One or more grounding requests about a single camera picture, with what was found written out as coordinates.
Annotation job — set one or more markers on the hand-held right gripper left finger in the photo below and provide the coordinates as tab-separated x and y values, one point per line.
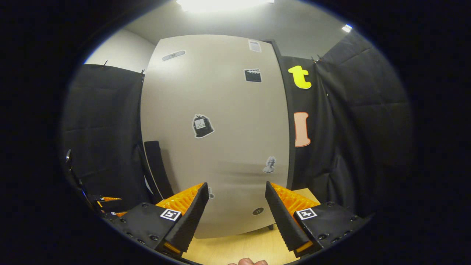
191	217

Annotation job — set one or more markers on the dark grey cabinet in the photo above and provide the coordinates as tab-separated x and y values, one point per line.
291	162

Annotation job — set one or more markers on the black backdrop cloth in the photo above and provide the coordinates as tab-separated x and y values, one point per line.
368	117

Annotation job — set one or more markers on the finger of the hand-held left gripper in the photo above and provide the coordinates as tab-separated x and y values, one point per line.
117	214
110	199

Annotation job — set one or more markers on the small ceiling light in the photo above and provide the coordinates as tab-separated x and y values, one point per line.
346	28

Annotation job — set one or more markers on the grey cabinet door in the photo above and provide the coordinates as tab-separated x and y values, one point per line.
220	103

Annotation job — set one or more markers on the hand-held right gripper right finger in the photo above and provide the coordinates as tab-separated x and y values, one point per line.
281	221

